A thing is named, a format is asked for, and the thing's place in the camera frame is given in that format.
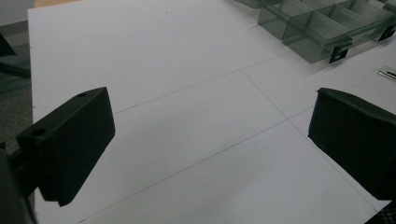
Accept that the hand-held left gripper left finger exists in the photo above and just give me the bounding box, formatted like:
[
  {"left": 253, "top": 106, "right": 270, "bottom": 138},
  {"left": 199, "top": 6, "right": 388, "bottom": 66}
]
[{"left": 16, "top": 86, "right": 117, "bottom": 207}]

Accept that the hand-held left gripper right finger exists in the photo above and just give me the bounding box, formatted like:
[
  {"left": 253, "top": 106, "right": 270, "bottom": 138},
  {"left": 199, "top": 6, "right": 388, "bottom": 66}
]
[{"left": 307, "top": 87, "right": 396, "bottom": 201}]

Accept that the small silver metal piece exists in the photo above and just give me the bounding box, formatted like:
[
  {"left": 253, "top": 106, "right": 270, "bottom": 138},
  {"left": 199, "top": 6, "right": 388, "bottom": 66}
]
[{"left": 377, "top": 64, "right": 396, "bottom": 82}]

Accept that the clear plastic compartment box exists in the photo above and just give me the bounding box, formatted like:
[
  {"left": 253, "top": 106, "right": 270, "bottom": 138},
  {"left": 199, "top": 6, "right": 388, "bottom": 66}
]
[{"left": 233, "top": 0, "right": 396, "bottom": 64}]

